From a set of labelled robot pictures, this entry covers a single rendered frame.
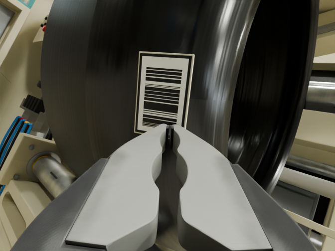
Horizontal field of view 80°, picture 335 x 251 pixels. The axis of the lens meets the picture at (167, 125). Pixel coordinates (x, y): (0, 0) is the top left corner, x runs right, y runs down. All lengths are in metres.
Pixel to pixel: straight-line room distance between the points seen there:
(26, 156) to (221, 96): 0.39
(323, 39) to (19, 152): 0.86
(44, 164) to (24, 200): 0.07
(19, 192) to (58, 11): 0.30
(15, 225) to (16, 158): 0.12
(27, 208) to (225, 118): 0.32
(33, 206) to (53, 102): 0.18
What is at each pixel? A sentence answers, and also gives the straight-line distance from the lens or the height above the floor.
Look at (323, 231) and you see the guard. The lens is 0.66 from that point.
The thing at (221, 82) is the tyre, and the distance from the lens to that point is 0.18.
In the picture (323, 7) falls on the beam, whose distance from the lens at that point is 0.90.
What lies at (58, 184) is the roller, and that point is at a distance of 0.38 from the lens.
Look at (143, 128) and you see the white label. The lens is 0.15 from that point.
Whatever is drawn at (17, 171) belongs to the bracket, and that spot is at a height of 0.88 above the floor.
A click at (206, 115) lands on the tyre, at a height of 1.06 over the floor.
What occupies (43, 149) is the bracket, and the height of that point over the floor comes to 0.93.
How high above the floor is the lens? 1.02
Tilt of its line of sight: 7 degrees up
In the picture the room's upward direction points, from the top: 22 degrees clockwise
